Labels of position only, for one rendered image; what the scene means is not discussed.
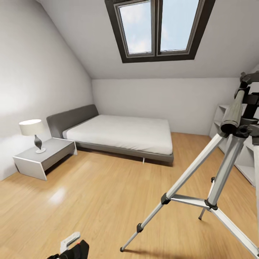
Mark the nightstand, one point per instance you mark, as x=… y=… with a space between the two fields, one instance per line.
x=33 y=164

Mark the table lamp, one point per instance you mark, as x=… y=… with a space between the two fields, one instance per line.
x=33 y=127

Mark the camera tripod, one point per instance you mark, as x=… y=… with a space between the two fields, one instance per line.
x=241 y=127

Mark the bed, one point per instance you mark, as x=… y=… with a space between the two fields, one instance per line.
x=143 y=137

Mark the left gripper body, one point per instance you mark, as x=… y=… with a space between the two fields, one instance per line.
x=74 y=253

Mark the digital camera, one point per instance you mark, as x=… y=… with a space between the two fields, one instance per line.
x=84 y=249

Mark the fixed window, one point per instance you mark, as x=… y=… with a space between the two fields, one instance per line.
x=158 y=30

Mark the bookcase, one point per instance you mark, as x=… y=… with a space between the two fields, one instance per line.
x=245 y=158

